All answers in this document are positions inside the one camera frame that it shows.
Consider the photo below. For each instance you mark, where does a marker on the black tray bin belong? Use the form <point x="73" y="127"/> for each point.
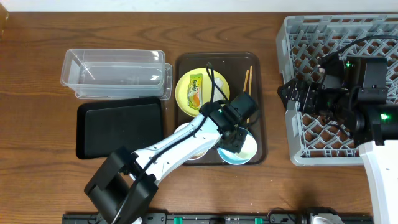
<point x="105" y="126"/>

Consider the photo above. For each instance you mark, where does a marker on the clear plastic bin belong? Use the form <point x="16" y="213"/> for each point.
<point x="112" y="74"/>

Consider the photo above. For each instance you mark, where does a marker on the light blue bowl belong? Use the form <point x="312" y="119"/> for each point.
<point x="230" y="157"/>

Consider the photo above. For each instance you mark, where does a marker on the yellow plate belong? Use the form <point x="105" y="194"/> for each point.
<point x="181" y="91"/>

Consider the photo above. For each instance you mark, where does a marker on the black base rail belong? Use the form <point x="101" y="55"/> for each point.
<point x="161" y="218"/>

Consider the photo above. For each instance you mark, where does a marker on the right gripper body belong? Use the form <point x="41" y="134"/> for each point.
<point x="315" y="99"/>

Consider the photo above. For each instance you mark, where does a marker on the small white cup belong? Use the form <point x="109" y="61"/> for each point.
<point x="249" y="148"/>

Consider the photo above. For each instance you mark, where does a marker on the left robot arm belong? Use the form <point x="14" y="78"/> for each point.
<point x="125" y="184"/>

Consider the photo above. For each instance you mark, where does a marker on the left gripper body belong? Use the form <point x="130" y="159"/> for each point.
<point x="236" y="142"/>

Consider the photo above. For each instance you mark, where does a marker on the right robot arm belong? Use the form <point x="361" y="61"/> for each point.
<point x="354" y="92"/>

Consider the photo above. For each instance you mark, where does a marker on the grey dishwasher rack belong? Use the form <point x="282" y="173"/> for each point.
<point x="300" y="41"/>

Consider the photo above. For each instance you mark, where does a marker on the green snack wrapper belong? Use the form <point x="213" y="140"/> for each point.
<point x="194" y="91"/>

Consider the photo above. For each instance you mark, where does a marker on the dark brown serving tray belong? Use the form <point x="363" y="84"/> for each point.
<point x="233" y="66"/>

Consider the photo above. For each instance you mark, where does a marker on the left wooden chopstick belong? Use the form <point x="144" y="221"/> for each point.
<point x="246" y="80"/>

